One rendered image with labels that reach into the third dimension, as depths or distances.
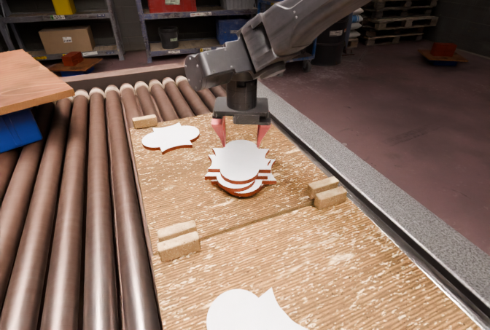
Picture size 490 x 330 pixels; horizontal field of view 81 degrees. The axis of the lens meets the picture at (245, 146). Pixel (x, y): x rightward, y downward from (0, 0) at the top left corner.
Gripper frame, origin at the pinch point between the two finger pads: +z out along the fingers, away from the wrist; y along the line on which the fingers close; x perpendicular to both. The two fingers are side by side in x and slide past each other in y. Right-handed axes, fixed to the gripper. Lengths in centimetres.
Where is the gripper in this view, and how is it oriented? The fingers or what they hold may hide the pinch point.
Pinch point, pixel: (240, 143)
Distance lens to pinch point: 60.3
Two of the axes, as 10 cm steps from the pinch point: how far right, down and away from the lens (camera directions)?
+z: -0.2, 8.3, 5.6
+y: 10.0, 0.3, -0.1
